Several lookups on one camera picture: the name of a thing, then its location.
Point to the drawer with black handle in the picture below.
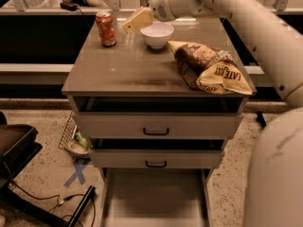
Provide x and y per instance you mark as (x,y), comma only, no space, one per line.
(157,126)
(128,158)

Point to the red coke can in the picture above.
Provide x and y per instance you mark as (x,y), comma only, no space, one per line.
(106,30)

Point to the wire basket on floor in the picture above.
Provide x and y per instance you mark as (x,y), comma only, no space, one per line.
(68,132)

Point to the small bowl on floor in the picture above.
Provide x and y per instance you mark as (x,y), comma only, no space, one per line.
(77,151)

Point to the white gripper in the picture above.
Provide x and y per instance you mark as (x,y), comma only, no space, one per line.
(160,2)

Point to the black power adapter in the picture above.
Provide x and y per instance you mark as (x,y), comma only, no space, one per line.
(69,6)

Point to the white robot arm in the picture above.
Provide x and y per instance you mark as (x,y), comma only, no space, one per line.
(274,193)

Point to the open bottom drawer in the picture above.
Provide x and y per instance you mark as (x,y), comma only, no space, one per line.
(155,198)

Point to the top drawer with black handle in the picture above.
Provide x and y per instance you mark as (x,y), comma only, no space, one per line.
(157,126)

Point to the grey drawer cabinet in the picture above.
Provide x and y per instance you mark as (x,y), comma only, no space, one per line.
(131,78)

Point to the brown yellow chip bag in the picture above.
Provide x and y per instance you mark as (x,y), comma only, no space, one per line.
(209,69)

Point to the blue tape cross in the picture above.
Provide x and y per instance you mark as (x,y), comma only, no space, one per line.
(79,166)

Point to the white ceramic bowl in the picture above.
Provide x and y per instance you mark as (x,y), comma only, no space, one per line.
(157,34)

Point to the black metal stand leg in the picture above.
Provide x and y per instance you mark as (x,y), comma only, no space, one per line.
(261,119)

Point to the middle drawer with black handle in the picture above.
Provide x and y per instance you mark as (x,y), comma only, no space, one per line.
(128,158)

